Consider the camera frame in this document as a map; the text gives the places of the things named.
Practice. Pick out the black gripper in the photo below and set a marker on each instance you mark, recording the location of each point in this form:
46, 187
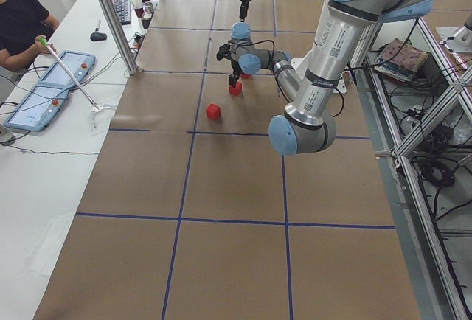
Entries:
236, 68

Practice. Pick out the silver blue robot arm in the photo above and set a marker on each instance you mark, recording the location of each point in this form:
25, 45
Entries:
306, 126

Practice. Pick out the metal cup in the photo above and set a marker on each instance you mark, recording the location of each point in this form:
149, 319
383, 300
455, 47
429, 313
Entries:
148, 9

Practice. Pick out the black keyboard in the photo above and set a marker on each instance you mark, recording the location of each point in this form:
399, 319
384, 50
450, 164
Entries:
123, 11

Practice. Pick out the long grabber stick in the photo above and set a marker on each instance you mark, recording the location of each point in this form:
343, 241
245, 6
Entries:
97, 108

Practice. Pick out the teach pendant tablet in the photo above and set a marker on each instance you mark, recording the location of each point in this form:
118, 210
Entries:
79, 64
37, 109

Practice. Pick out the patterned cloth bundle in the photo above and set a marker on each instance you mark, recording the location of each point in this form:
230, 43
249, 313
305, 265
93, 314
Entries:
400, 61

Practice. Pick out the person in black shirt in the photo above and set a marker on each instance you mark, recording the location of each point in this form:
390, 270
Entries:
23, 24

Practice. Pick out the aluminium frame post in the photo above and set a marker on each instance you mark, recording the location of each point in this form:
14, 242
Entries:
123, 43

